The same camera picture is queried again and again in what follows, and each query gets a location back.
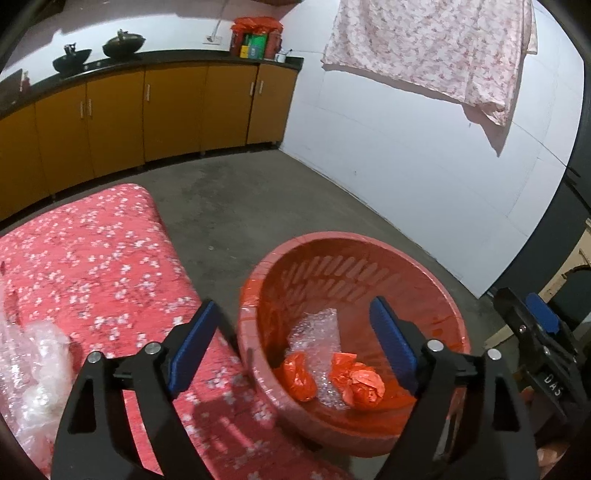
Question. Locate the red plastic basket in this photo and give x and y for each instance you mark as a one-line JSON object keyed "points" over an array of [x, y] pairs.
{"points": [[344, 271]]}

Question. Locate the black countertop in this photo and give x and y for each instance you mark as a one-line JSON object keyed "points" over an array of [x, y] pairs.
{"points": [[141, 61]]}

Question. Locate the red floral tablecloth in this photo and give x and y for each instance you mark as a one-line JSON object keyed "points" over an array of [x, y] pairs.
{"points": [[104, 271]]}

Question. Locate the red bottle on counter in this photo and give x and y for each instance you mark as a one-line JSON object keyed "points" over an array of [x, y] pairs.
{"points": [[25, 83]]}

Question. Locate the small white bubble wrap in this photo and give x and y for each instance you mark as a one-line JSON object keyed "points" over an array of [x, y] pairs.
{"points": [[37, 375]]}

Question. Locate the black wok left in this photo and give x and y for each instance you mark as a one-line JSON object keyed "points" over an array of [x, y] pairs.
{"points": [[72, 61]]}

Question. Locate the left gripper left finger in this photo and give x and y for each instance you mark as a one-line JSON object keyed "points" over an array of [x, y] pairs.
{"points": [[94, 439]]}

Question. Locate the orange lower kitchen cabinets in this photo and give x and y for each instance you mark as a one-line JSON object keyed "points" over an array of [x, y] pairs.
{"points": [[121, 122]]}

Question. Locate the dark cutting board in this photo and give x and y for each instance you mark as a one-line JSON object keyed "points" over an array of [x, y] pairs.
{"points": [[10, 89]]}

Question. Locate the white cup on counter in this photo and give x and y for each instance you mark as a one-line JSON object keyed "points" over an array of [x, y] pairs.
{"points": [[281, 57]]}

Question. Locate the pink floral hanging cloth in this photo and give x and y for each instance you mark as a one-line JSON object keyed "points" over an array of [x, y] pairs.
{"points": [[470, 51]]}

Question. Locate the small red plastic bag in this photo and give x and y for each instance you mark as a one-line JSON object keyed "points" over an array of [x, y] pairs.
{"points": [[295, 378]]}

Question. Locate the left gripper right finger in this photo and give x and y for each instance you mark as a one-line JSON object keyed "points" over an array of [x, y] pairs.
{"points": [[469, 420]]}

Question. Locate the red bag with containers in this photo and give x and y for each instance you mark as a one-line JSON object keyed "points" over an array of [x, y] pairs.
{"points": [[256, 38]]}

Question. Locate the large clear bubble wrap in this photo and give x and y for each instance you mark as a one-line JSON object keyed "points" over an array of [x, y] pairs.
{"points": [[317, 335]]}

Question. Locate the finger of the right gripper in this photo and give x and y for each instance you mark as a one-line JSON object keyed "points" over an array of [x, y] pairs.
{"points": [[536, 326], [543, 314]]}

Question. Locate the knotted red plastic bag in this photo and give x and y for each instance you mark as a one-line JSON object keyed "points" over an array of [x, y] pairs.
{"points": [[360, 386]]}

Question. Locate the black lidded wok right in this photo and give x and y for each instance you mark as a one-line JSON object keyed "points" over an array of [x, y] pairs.
{"points": [[123, 45]]}

